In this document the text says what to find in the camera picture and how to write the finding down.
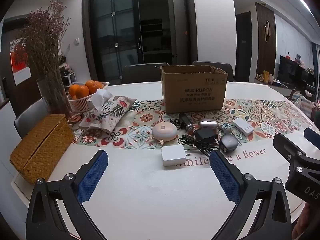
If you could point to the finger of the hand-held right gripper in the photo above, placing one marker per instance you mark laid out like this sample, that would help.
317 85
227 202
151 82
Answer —
312 135
287 146

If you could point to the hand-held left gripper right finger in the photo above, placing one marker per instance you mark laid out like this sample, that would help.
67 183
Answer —
222 172

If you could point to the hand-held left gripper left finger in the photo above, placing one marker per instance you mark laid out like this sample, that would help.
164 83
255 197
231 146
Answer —
95 170

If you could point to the white rectangular usb hub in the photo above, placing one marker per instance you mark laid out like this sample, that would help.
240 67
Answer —
242 126

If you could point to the silver oval gadget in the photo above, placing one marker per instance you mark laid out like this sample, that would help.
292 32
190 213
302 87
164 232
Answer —
207 123

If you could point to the brown cardboard box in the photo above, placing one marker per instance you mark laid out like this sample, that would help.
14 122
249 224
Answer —
195 97

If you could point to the person's right hand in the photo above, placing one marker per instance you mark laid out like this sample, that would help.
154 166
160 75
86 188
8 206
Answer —
310 222

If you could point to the grey round gadget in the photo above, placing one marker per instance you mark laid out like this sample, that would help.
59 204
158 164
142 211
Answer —
228 142

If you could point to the chair with patterned cushion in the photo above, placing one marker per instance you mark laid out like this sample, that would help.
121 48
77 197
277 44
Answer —
305 105

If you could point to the patterned table runner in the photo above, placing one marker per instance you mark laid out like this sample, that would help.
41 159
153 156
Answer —
270 120

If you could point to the white charger plug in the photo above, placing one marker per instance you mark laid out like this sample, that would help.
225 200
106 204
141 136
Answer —
173 155

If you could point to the brown wooden coaster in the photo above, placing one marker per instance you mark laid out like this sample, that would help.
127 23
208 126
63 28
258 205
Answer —
75 120

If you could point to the woven straw storage box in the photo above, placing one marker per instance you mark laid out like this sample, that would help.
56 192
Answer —
42 145

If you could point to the white printed table cover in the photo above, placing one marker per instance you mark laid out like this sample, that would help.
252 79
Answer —
150 192

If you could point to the floral fabric tissue cover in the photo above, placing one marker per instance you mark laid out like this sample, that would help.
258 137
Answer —
110 112

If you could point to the low television stand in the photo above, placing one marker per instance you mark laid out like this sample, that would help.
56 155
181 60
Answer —
280 85

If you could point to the black electric shaver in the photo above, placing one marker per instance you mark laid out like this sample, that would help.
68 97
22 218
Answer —
186 122

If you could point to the black television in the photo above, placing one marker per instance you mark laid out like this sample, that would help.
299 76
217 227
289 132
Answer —
295 71

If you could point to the white plastic fruit basket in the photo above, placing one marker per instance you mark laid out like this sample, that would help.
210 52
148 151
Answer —
80 105

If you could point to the pink round gadget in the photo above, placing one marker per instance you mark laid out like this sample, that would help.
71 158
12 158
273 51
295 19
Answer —
165 131

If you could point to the yellow packages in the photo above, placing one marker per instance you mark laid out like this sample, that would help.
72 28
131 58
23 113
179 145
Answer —
266 77

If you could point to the white tissue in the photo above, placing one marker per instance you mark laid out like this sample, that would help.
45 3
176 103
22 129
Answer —
101 97

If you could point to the orange fruit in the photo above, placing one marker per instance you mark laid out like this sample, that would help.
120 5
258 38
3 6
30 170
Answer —
82 91
73 90
93 86

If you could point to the light grey dining chair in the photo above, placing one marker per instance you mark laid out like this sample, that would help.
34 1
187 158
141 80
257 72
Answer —
30 117

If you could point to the glass vase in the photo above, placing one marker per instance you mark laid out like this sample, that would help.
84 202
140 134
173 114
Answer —
53 95

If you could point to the white shoe rack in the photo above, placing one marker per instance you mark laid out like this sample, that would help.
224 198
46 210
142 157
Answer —
68 76

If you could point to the dark grey dining chair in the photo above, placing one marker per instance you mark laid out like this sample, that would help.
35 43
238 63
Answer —
225 67
145 73

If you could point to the pile of plush toys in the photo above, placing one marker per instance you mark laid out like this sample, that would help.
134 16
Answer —
65 66

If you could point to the dark interior door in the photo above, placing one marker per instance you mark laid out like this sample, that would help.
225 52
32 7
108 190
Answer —
243 47

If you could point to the dark sliding glass door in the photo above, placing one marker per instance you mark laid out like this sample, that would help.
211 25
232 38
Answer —
117 30

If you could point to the dried pink flowers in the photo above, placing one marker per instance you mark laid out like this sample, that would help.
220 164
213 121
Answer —
42 37

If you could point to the dark brown entrance door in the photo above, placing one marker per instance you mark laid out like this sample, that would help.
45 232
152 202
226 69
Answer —
7 55

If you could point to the grey refrigerator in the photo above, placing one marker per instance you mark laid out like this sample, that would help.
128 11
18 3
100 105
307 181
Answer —
178 30

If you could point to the red wall poster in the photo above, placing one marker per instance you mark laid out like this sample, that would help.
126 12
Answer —
18 62

